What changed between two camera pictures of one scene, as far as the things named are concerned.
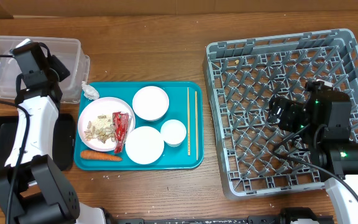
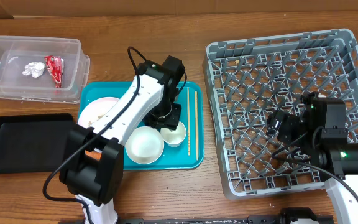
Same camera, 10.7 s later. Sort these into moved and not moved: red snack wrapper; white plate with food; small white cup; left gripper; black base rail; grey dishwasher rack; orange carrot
Moved: left gripper; red snack wrapper
Not moved: orange carrot; white plate with food; black base rail; small white cup; grey dishwasher rack
